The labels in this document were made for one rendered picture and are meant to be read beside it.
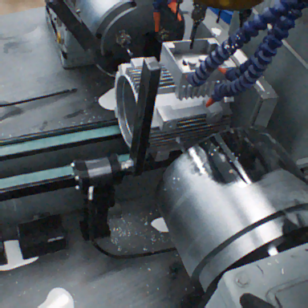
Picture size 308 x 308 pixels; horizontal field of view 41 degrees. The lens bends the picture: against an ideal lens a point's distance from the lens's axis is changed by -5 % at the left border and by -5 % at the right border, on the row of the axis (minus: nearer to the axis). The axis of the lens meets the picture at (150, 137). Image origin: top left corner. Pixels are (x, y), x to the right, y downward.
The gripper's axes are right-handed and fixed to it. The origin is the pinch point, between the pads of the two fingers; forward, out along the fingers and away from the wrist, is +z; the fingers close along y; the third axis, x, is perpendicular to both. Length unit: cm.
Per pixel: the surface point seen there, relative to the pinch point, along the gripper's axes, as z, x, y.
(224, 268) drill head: 12.0, -2.8, -46.6
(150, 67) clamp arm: -3.4, -7.6, -20.7
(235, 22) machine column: 26.6, -31.5, 8.8
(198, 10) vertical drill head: 0.0, -19.5, -10.8
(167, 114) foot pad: 15.8, -6.0, -14.2
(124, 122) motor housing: 25.1, 3.4, -2.7
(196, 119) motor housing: 21.1, -10.6, -14.7
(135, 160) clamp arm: 14.1, 2.7, -21.0
